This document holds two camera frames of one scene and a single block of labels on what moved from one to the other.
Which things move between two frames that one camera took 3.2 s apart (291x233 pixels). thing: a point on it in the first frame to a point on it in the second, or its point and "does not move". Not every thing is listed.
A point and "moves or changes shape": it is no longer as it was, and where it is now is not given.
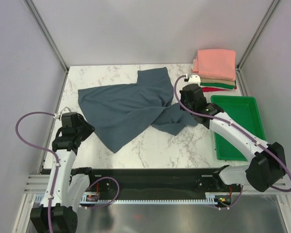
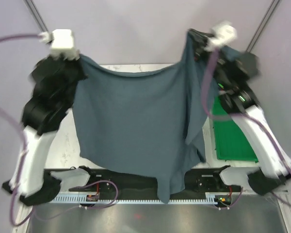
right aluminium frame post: (251, 43) does not move
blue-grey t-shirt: (118, 112) moves or changes shape
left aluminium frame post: (46, 33) does not move
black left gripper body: (84, 129) to (76, 70)
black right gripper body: (182, 98) to (200, 53)
